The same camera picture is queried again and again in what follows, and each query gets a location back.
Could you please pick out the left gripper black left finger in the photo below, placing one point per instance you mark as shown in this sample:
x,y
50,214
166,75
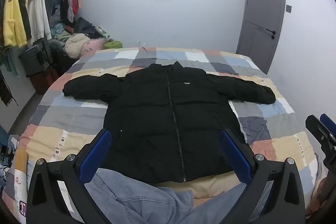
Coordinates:
x,y
45,203

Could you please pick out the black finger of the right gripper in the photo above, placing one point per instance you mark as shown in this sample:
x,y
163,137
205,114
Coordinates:
x,y
321,133
328,123

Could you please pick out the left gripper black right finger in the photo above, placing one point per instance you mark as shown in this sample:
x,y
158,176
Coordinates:
x,y
285,202

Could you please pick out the black puffer jacket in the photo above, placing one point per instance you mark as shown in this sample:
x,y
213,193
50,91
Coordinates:
x,y
166,120

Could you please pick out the grey bedroom door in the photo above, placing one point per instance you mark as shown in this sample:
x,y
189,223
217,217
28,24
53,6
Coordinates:
x,y
254,41

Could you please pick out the black clothes pile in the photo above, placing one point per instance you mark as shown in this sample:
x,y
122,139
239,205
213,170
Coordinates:
x,y
82,26

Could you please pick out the smartphone with pink screen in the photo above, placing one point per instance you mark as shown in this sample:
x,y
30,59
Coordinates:
x,y
22,208

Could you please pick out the blue denim jeans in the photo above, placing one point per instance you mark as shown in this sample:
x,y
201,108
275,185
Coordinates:
x,y
125,200

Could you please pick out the checkered patchwork bed cover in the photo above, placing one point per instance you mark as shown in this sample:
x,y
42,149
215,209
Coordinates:
x,y
62,125

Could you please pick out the houndstooth scarf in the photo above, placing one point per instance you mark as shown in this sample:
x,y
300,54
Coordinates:
x,y
5,93

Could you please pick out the black suitcase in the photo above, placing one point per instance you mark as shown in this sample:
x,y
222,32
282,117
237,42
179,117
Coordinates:
x,y
38,58

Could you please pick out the pink garment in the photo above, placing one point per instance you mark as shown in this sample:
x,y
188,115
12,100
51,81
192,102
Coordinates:
x,y
93,45

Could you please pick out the cream fluffy garment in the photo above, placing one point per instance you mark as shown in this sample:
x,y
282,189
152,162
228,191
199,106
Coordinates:
x,y
74,45

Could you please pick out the green box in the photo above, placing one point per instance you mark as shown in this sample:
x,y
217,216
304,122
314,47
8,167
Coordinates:
x,y
113,45

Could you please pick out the white hooded sweater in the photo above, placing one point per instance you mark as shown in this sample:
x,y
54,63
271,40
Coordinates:
x,y
39,22

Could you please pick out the yellow fleece jacket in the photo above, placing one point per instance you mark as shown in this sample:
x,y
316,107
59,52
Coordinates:
x,y
13,28

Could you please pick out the black door handle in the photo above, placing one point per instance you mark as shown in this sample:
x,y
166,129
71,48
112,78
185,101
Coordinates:
x,y
273,33

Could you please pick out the grey switch beside door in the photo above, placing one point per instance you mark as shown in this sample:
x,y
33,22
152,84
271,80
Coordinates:
x,y
288,8

